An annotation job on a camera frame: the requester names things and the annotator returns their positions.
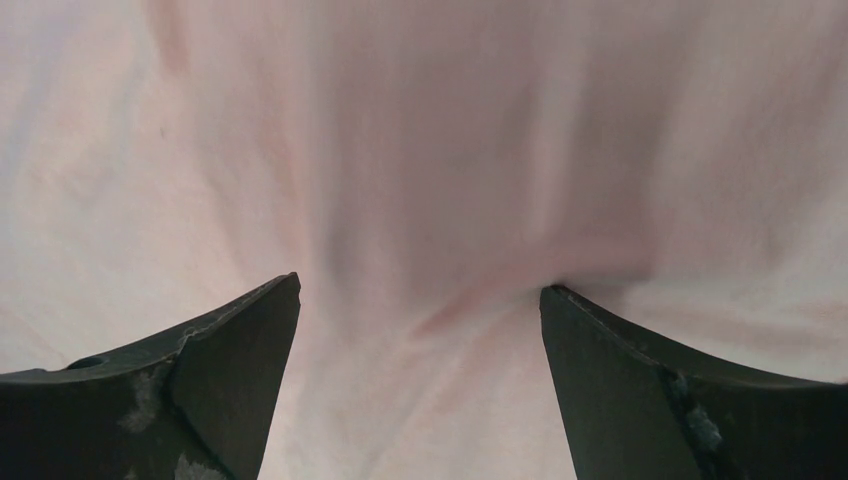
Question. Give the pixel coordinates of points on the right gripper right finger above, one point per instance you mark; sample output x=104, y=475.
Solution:
x=638, y=405

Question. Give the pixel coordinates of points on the pink t shirt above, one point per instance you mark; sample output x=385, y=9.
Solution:
x=426, y=167

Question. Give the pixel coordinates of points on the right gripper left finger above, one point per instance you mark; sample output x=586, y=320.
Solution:
x=194, y=401

